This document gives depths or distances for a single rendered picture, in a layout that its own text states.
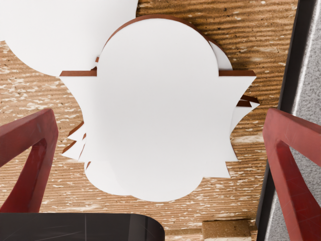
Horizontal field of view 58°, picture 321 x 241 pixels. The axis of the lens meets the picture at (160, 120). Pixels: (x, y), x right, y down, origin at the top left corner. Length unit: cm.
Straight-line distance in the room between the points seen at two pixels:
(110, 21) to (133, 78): 5
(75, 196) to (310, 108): 28
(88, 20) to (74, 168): 17
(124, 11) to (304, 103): 20
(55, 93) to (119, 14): 10
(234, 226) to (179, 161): 18
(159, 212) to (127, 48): 25
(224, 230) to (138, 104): 24
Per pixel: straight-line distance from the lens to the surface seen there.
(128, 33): 18
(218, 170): 26
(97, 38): 23
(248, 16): 25
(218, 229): 39
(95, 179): 33
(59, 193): 37
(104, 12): 22
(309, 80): 32
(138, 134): 21
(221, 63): 21
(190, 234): 42
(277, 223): 47
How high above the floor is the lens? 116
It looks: 54 degrees down
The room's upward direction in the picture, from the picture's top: 179 degrees clockwise
